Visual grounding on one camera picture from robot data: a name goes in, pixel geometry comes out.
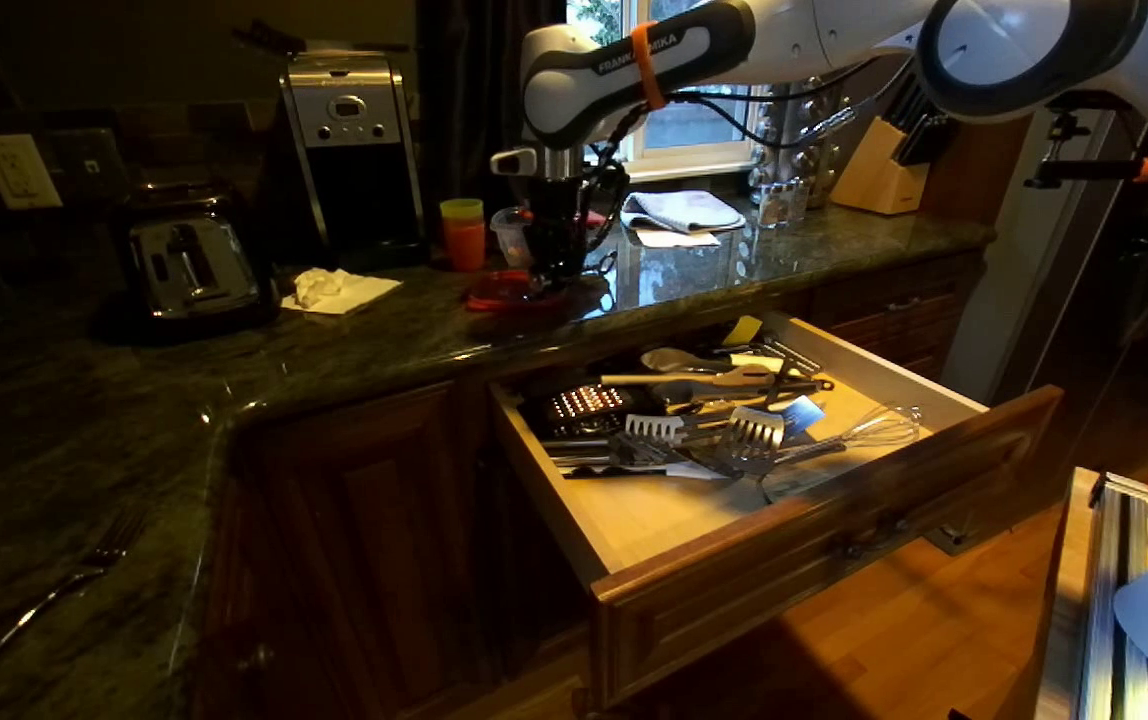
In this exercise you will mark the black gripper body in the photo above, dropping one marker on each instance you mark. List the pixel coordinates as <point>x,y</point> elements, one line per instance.
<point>573,198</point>

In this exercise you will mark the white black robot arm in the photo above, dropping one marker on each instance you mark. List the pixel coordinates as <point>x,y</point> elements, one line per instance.
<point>973,63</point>

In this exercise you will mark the open wooden drawer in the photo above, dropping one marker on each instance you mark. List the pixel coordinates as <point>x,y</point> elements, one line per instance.
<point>683,558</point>

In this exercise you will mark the white papers on counter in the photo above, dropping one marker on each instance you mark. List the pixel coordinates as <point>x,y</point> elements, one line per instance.
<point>689,219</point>

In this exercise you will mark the orange green plastic cup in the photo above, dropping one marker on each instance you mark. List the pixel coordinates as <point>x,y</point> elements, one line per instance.
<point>465,235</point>

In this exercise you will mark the metal potato masher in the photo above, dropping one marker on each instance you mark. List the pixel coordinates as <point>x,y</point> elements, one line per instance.
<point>591,406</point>

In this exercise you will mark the silver black coffee maker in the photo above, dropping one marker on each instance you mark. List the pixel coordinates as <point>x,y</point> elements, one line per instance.
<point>355,151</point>

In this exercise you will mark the white folded napkin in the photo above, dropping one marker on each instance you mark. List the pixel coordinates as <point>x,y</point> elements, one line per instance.
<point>333,288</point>

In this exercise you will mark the wooden knife block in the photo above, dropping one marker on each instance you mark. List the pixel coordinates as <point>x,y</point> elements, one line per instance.
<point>874,179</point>

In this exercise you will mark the black toaster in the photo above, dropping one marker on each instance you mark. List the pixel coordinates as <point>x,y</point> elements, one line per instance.
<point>185,263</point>

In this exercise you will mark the wooden lower cabinet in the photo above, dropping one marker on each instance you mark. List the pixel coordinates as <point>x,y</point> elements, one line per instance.
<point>342,567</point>

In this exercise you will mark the white wall outlet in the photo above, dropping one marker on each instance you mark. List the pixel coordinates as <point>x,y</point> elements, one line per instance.
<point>26,173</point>

